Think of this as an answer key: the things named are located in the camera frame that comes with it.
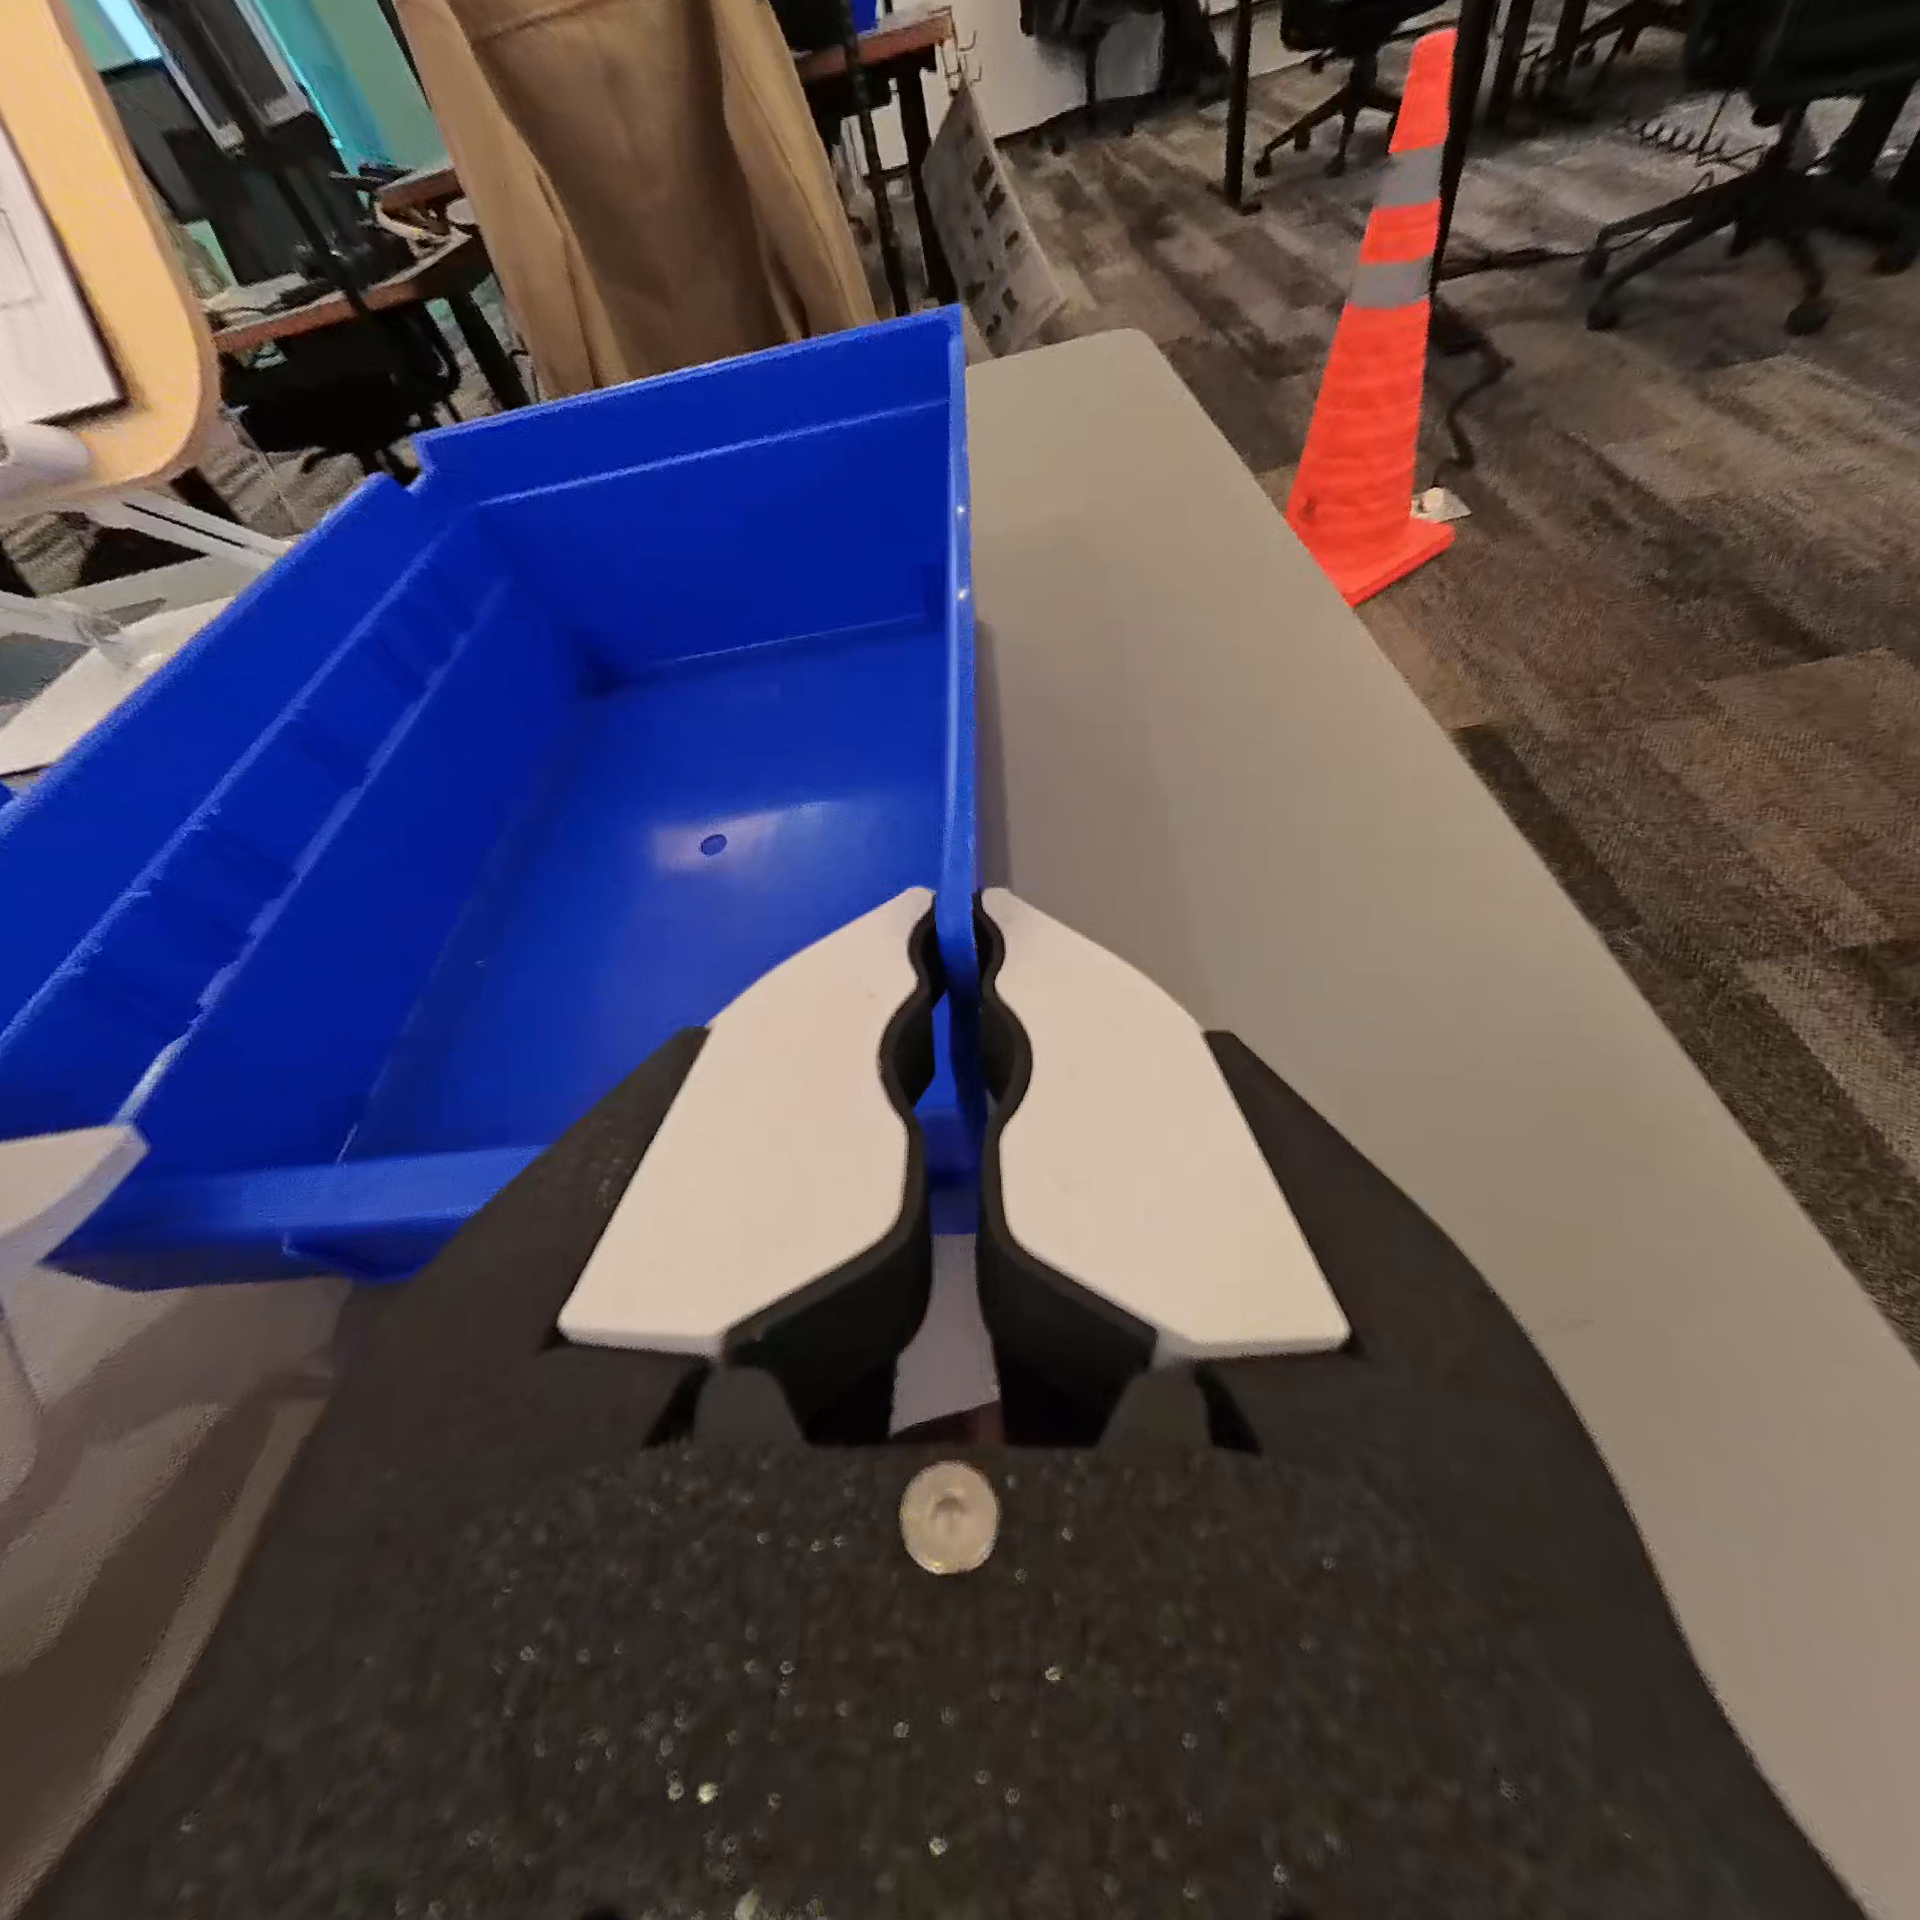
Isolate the printed instruction sheet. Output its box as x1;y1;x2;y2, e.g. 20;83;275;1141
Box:
0;119;126;431

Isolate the tan cloth cover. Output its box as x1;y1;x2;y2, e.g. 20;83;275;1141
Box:
393;0;881;400

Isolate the hanging printed paper sheet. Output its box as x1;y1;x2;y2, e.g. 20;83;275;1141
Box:
918;83;1070;359

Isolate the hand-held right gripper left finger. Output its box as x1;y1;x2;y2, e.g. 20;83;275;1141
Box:
557;887;939;1448

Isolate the blue plastic bin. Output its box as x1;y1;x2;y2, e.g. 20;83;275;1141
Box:
0;304;991;1292

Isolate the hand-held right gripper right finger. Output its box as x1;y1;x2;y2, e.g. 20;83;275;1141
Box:
975;887;1353;1448

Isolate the orange traffic cone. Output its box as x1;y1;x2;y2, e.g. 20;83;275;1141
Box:
1286;27;1465;609

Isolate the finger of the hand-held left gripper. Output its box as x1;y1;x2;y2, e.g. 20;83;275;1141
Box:
0;1124;149;1268

